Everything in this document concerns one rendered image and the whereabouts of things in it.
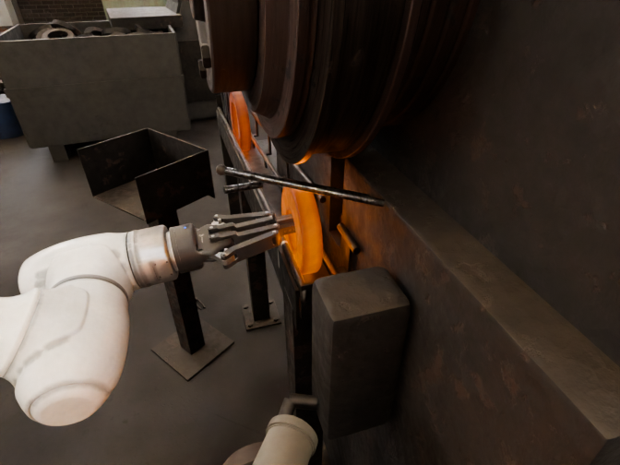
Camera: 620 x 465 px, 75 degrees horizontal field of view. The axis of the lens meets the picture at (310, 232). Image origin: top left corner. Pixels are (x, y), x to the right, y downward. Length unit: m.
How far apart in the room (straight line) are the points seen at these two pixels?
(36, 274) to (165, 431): 0.78
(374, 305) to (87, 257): 0.40
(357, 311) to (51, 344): 0.33
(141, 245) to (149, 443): 0.80
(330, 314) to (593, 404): 0.24
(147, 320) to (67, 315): 1.13
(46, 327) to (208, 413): 0.88
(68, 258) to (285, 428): 0.37
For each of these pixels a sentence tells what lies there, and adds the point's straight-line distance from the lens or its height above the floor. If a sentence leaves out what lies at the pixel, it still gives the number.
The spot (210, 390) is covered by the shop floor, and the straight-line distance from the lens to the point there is 1.39.
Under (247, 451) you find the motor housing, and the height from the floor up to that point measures 0.53.
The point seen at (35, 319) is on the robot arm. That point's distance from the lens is 0.54.
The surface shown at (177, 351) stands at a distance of 1.51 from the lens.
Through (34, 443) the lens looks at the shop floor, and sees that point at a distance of 1.48.
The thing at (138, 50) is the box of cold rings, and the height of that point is 0.65.
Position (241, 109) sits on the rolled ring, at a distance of 1.26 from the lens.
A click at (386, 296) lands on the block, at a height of 0.80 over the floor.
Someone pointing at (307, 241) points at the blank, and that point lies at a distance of 0.61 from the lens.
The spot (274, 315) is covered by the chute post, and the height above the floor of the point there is 0.01.
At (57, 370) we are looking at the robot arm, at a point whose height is 0.76.
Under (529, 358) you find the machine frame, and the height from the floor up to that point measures 0.87.
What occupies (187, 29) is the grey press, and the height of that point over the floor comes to 0.69.
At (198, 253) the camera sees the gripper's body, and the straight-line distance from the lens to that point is 0.64.
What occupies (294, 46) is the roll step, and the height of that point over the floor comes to 1.05.
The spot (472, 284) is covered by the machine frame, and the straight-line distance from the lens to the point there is 0.40.
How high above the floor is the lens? 1.11
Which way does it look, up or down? 34 degrees down
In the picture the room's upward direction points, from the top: straight up
